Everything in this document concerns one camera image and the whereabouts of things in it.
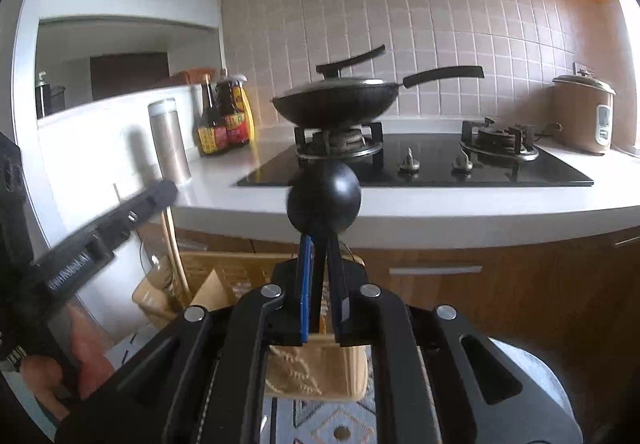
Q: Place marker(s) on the white kitchen countertop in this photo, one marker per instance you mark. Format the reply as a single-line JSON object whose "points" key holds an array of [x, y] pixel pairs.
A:
{"points": [[450, 214]]}

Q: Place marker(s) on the wooden kitchen base cabinet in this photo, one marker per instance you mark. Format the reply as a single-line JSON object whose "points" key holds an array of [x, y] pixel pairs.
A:
{"points": [[525, 304]]}

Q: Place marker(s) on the beige rice cooker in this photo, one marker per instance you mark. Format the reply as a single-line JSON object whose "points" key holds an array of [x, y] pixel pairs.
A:
{"points": [[575, 113]]}

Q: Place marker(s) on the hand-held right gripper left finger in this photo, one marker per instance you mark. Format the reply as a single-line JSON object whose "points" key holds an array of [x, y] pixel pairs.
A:
{"points": [[306, 294]]}

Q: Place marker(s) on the black ladle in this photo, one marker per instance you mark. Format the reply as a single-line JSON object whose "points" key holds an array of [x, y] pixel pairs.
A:
{"points": [[324, 196]]}

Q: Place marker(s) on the dark wooden door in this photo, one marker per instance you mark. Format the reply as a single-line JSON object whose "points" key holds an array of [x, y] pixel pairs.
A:
{"points": [[130, 76]]}

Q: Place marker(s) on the yellow plastic utensil basket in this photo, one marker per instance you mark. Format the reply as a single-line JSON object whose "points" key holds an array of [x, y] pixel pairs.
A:
{"points": [[225, 269]]}

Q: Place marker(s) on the wide dark sauce bottle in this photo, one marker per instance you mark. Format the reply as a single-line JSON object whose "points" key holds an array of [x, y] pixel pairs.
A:
{"points": [[235, 123]]}

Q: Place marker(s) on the person's left hand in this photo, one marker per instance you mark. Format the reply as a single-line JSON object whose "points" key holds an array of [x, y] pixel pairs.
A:
{"points": [[87, 354]]}

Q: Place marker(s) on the yellow sauce bottle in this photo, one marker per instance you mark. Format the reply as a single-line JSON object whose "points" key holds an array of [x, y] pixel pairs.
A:
{"points": [[250, 118]]}

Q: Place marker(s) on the slim dark soy sauce bottle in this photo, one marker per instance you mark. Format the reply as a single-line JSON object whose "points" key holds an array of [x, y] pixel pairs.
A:
{"points": [[212, 136]]}

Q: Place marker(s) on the black wok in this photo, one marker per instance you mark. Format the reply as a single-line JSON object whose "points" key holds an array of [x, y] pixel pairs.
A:
{"points": [[335, 106]]}

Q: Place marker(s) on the black gas stove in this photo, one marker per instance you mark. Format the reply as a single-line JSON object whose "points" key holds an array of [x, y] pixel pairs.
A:
{"points": [[430, 173]]}

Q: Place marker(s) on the stainless steel canister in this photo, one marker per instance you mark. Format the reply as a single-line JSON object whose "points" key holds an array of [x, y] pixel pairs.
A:
{"points": [[170, 143]]}

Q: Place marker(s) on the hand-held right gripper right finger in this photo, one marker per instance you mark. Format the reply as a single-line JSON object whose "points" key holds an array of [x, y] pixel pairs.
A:
{"points": [[342, 299]]}

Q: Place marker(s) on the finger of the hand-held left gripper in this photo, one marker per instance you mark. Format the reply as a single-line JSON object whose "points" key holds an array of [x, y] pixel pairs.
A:
{"points": [[115, 234]]}

